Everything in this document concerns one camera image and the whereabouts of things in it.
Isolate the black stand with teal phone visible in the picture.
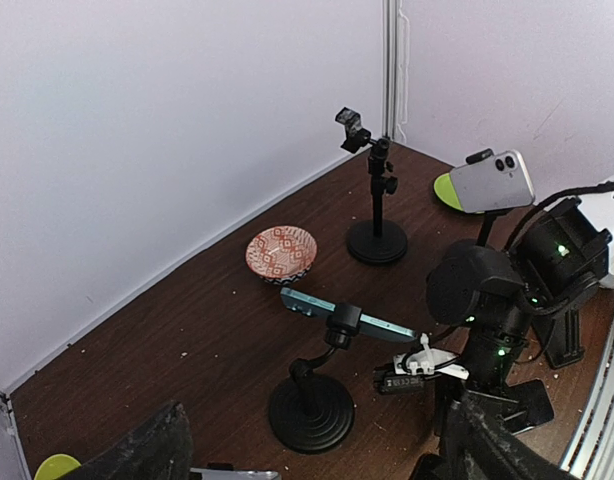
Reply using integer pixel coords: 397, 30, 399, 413
268, 328, 355, 455

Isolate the black right gooseneck stand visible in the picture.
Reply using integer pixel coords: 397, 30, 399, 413
465, 148, 512, 247

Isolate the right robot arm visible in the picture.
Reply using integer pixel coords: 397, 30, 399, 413
426, 180, 614, 435

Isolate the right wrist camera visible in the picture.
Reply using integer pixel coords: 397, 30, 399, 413
373, 334, 469, 395

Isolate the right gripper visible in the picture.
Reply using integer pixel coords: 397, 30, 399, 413
434, 377, 555, 437

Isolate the green bowl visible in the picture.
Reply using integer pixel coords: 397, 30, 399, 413
33, 453, 81, 480

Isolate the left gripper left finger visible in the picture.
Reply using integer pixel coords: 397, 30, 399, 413
76, 402, 193, 479

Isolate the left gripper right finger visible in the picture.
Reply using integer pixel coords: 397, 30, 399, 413
439, 395, 573, 480

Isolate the silver smartphone on right stand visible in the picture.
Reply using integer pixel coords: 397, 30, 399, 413
449, 150, 535, 213

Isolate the green plate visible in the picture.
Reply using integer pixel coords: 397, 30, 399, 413
433, 172, 465, 213

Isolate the red patterned bowl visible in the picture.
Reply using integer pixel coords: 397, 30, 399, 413
245, 225, 318, 286

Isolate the teal smartphone on stand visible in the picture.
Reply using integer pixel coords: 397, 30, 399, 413
280, 287, 418, 343

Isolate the aluminium frame post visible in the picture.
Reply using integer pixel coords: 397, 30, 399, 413
0, 391, 33, 480
382, 0, 411, 145

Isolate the grey smartphone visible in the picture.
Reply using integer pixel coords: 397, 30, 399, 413
189, 467, 282, 480

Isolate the right aluminium frame post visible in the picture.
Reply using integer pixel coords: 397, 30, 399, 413
382, 0, 411, 145

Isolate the front aluminium rail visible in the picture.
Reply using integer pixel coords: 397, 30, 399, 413
560, 314, 614, 479

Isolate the black folding phone stand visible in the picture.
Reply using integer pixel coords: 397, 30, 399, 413
532, 308, 585, 370

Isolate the left aluminium frame post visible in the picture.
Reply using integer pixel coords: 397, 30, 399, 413
0, 391, 33, 480

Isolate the black stand with pink phone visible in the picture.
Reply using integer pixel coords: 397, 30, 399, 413
335, 107, 408, 265

